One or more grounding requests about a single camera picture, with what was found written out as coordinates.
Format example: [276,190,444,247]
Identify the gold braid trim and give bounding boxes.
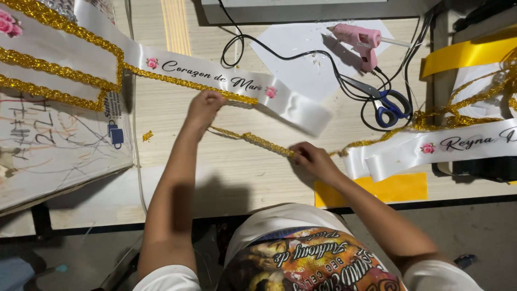
[0,0,517,159]

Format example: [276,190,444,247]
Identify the person's white printed shirt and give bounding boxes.
[132,203,484,291]

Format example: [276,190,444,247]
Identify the white paper sheet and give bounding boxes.
[250,19,395,102]

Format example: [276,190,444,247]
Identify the yellow satin ribbon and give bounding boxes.
[419,29,517,80]

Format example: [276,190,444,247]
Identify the blue handled scissors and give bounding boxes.
[341,75,413,129]

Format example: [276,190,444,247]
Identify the grey machine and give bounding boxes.
[200,0,444,26]

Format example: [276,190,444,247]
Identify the person's left hand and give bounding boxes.
[184,90,227,140]

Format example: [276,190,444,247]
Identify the black power cable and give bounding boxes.
[217,0,413,133]
[402,12,436,124]

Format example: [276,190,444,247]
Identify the yellow felt sheet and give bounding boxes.
[314,172,429,209]

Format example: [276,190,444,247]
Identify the plain white satin piece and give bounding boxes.
[450,63,517,120]

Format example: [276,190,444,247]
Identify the black box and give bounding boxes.
[431,155,517,183]

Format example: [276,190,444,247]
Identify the blue shoe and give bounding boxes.
[453,253,478,271]

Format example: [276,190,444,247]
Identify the thin white cable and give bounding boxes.
[124,0,149,216]

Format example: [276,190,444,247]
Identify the white printed sash single rose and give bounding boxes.
[343,118,517,183]

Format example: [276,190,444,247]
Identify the person's right hand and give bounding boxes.
[288,141,345,185]

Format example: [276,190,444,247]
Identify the silver glitter fabric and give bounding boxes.
[37,0,78,22]

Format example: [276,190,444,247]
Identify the blue cloth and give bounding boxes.
[0,256,68,291]

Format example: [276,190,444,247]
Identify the white printed sash with roses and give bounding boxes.
[0,0,334,138]

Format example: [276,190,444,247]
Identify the scribbled white cardboard box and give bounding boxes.
[0,87,136,216]

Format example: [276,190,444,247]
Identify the pink hot glue gun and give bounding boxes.
[327,23,413,74]

